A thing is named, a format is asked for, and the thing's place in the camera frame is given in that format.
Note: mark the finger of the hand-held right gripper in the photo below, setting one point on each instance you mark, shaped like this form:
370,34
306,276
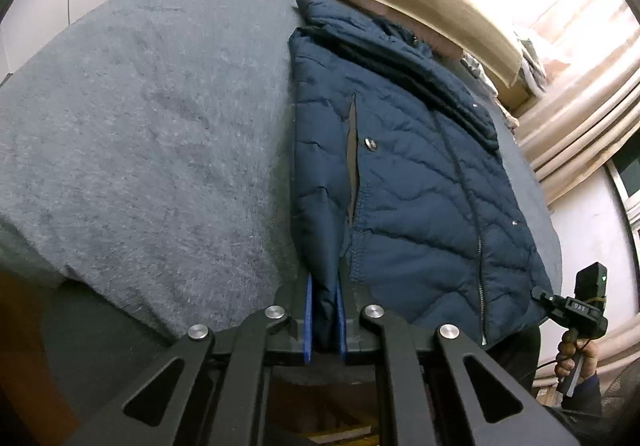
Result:
545,298

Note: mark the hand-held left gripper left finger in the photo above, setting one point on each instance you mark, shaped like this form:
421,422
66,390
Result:
309,321

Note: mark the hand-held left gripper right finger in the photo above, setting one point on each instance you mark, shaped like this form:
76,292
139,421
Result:
342,326

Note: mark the navy puffer jacket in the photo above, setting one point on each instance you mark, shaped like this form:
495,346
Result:
410,176

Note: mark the person's right forearm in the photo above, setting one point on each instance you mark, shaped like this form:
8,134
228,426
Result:
587,393

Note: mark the pile of clothes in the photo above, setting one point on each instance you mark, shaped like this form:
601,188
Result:
532,61

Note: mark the person's right hand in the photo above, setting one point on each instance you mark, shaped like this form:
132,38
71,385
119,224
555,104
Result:
567,358

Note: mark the beige curtain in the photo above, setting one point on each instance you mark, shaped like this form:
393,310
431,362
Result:
575,126

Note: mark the crumpled light cloth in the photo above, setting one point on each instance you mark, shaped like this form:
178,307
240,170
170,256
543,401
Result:
487,86

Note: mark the grey bed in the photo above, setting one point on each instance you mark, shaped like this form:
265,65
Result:
150,126

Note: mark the window frame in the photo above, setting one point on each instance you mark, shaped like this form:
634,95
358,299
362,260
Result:
627,186

